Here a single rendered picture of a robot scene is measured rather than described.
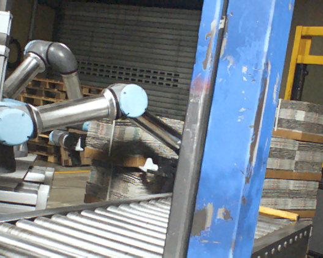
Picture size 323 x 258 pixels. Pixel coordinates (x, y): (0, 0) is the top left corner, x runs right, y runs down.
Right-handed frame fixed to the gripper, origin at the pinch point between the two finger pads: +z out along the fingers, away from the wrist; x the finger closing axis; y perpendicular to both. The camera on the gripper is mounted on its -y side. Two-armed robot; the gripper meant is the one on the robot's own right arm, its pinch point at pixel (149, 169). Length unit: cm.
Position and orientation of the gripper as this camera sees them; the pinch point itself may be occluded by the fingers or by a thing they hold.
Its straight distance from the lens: 240.6
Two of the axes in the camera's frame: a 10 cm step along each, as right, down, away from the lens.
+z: -6.9, -1.5, 7.0
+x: -7.0, -0.8, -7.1
